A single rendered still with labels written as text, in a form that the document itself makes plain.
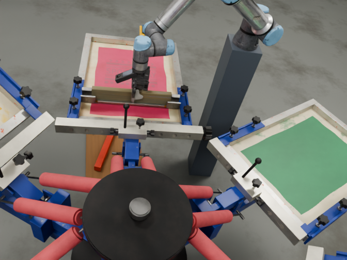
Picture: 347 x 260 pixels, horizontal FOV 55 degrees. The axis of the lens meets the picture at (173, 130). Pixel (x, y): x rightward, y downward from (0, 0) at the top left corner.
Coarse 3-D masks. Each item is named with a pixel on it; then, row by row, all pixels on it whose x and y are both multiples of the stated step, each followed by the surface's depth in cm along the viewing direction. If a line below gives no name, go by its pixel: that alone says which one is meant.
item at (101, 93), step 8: (96, 88) 164; (104, 88) 165; (112, 88) 166; (120, 88) 167; (96, 96) 167; (104, 96) 168; (112, 96) 168; (120, 96) 169; (128, 96) 169; (144, 96) 170; (152, 96) 170; (160, 96) 171; (168, 96) 171
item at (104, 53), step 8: (104, 48) 207; (112, 48) 208; (104, 56) 201; (112, 56) 203; (120, 56) 204; (128, 56) 206; (104, 64) 196; (96, 72) 190; (104, 72) 191; (96, 80) 185; (104, 80) 186; (128, 88) 185; (96, 104) 172; (104, 104) 173; (112, 104) 174; (120, 104) 175; (96, 112) 167; (104, 112) 168; (112, 112) 169; (120, 112) 170; (128, 112) 171
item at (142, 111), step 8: (160, 56) 212; (160, 64) 205; (160, 72) 200; (160, 80) 194; (152, 88) 188; (160, 88) 190; (136, 112) 172; (144, 112) 173; (152, 112) 175; (160, 112) 176; (168, 112) 177
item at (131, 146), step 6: (126, 144) 145; (132, 144) 146; (138, 144) 146; (126, 150) 143; (132, 150) 144; (138, 150) 144; (126, 156) 141; (132, 156) 141; (138, 156) 142; (126, 162) 142
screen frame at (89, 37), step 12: (96, 36) 209; (108, 36) 211; (84, 48) 197; (84, 60) 190; (84, 72) 182; (180, 72) 198; (84, 84) 179; (180, 84) 190; (120, 120) 162; (132, 120) 163; (144, 120) 165; (180, 120) 171
